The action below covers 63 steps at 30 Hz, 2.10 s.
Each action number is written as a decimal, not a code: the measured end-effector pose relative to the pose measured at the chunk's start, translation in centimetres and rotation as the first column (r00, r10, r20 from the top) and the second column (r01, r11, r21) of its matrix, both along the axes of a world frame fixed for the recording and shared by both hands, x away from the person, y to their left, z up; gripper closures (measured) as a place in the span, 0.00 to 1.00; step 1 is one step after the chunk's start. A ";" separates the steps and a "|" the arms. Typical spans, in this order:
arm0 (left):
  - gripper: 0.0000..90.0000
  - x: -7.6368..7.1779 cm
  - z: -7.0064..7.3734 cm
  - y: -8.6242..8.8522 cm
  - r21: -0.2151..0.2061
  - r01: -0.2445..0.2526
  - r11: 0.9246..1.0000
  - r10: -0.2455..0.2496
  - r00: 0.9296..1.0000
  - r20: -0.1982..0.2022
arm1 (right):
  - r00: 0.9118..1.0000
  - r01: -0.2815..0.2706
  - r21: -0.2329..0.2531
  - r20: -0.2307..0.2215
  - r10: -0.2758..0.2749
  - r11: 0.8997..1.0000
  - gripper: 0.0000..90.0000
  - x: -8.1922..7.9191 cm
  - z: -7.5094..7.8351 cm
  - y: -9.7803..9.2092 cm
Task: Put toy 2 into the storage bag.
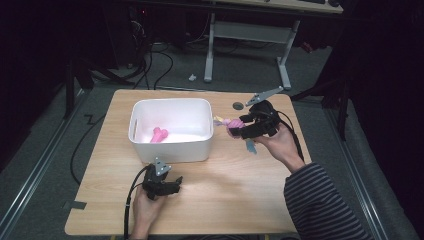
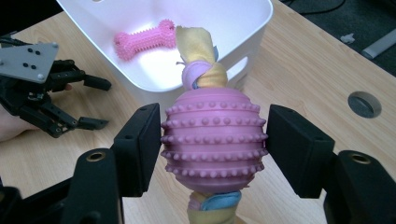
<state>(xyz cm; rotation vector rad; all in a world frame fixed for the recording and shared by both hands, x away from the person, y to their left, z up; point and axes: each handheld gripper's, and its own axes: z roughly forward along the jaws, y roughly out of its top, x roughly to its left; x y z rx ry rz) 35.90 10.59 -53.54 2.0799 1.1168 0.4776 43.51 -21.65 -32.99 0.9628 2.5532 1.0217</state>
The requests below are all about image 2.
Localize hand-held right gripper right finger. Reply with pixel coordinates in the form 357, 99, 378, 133
266, 104, 396, 224

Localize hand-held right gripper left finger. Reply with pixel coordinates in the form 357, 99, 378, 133
60, 103, 163, 224

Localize white plastic bin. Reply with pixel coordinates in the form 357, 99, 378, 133
55, 0, 275, 108

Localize pink spiky bone toy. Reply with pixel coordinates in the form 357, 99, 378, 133
113, 19, 177, 62

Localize pink ball rope toy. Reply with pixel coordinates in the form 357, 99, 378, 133
160, 25, 270, 224

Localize round grey table grommet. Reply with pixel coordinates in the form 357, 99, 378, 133
346, 91, 383, 119

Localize small white floor object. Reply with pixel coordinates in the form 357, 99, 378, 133
339, 32, 357, 45

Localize desk with white legs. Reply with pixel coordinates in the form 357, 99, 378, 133
360, 27, 396, 61

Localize looping black floor cable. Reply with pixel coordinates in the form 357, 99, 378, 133
279, 0, 347, 16

